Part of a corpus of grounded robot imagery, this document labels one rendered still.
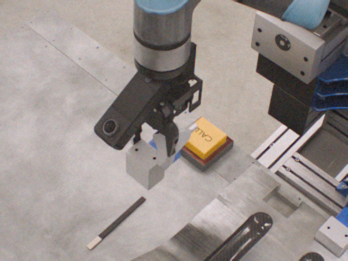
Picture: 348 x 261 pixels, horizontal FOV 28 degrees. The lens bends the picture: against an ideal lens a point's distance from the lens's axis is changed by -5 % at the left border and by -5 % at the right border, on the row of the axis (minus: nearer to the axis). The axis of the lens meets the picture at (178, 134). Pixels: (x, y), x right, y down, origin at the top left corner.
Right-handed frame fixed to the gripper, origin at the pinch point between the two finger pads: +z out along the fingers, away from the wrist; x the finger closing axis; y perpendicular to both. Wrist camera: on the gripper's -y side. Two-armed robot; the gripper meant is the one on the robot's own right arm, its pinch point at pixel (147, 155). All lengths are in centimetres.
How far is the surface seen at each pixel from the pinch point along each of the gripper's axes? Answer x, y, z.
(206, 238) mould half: -14.1, -1.6, 6.5
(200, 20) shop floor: 82, 111, 96
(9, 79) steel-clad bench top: 40.7, 1.5, 15.0
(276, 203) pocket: -17.1, 12.5, 8.7
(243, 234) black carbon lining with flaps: -17.7, 3.2, 6.7
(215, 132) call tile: 1.2, 18.1, 11.3
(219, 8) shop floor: 82, 122, 96
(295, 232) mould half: -23.6, 8.7, 5.9
